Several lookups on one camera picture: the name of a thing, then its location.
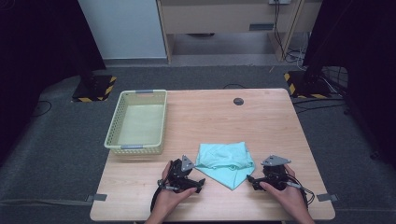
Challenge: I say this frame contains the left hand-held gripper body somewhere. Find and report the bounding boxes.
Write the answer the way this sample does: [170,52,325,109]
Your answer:
[167,154,196,193]

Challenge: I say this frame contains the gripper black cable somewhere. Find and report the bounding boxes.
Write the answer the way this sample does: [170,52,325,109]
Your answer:
[285,173,316,210]
[149,169,181,213]

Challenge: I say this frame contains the black floor cable loop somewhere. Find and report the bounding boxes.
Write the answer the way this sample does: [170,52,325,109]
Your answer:
[31,99,53,119]

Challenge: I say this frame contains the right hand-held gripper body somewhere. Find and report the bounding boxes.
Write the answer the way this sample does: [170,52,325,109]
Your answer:
[260,154,293,191]

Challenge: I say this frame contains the black floor cables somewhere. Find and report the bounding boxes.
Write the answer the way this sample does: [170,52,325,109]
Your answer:
[291,96,348,115]

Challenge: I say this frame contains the light wooden desk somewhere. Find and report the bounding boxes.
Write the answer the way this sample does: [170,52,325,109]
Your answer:
[156,0,323,64]

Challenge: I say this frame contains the pale green plastic basket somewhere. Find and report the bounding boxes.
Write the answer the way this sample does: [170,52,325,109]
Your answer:
[104,89,168,156]

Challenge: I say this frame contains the bundle of hanging black cables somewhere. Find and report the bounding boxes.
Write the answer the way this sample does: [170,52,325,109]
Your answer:
[273,2,307,71]

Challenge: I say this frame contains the person's left hand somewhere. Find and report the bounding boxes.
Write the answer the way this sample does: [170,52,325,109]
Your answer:
[151,161,199,219]

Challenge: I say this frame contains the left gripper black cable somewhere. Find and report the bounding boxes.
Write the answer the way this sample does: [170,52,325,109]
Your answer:
[149,169,181,213]

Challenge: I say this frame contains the grey tape strip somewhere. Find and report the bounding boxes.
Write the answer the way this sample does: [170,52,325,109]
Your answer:
[85,193,108,203]
[316,193,339,203]

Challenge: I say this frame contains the black curtain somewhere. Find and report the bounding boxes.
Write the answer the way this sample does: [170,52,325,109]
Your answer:
[302,0,396,169]
[0,0,107,162]

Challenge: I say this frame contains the grey desk label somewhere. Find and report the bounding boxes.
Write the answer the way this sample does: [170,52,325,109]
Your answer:
[248,22,276,32]

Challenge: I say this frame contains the black cable behind table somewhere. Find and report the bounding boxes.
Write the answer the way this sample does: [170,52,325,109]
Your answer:
[222,82,248,91]

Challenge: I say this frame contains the black yellow striped stand base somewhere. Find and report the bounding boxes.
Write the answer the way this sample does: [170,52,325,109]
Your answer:
[283,70,332,100]
[71,74,118,104]

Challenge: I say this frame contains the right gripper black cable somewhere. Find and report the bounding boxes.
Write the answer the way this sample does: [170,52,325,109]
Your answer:
[285,173,316,210]

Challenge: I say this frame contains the white panel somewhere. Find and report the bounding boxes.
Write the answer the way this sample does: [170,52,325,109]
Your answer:
[78,0,168,61]

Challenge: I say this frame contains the teal t-shirt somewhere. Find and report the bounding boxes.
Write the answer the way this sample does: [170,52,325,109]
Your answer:
[194,141,257,191]

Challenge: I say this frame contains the person's right hand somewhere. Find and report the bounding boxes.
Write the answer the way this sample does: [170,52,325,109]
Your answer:
[259,163,310,218]

